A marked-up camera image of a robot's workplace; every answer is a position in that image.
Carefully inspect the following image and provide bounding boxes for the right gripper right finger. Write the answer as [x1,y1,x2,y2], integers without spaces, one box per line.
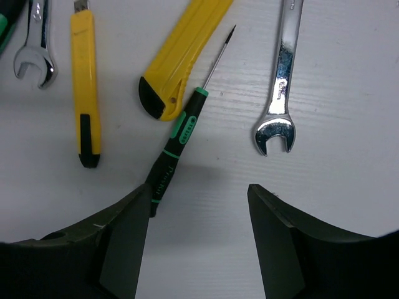
[248,184,398,298]

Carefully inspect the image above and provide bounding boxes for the wide yellow utility knife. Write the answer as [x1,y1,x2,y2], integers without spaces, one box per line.
[138,0,233,121]

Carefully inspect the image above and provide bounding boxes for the green black screwdriver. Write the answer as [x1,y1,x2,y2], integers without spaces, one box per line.
[145,27,236,218]
[0,14,8,52]

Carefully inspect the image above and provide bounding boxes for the large silver wrench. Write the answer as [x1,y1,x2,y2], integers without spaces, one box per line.
[254,0,304,156]

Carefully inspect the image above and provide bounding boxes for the slim yellow utility knife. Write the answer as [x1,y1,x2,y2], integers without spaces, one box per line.
[70,1,102,169]

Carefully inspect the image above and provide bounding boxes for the small silver wrench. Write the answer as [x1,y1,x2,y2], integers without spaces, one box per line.
[13,0,58,90]

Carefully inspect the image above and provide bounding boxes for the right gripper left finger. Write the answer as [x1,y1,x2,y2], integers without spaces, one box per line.
[1,184,150,298]

